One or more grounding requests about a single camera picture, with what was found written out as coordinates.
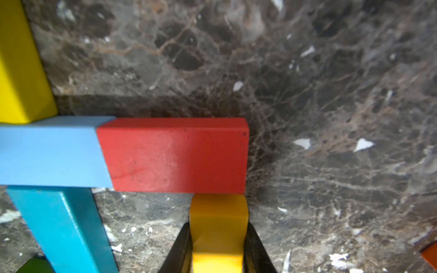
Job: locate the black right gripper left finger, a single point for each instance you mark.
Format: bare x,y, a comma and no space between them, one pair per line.
179,258

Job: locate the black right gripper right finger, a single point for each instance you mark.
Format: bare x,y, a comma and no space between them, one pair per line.
256,259

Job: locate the red short block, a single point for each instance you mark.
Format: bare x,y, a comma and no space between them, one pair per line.
176,155

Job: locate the teal long block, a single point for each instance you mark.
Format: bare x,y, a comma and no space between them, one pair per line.
66,224

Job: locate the green block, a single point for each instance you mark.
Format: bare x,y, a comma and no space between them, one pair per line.
36,265

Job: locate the light blue short block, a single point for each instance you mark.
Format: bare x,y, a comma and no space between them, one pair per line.
62,151

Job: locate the orange long block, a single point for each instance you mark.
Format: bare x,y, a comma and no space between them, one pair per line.
429,254

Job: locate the yellow long block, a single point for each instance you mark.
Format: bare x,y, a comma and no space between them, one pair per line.
25,92

